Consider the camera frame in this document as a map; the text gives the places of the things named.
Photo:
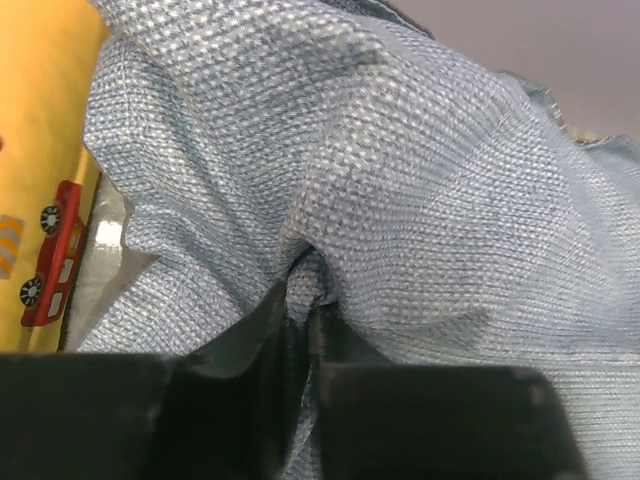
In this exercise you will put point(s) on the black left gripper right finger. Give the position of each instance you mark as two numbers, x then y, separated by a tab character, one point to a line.
381	420

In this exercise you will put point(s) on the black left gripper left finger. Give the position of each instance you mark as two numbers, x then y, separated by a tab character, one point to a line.
217	413

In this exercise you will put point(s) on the grey striped pillowcase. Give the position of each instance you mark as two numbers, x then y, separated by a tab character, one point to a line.
441	205

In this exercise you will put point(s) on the yellow cartoon car pillow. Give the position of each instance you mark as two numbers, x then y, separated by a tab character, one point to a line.
49	52

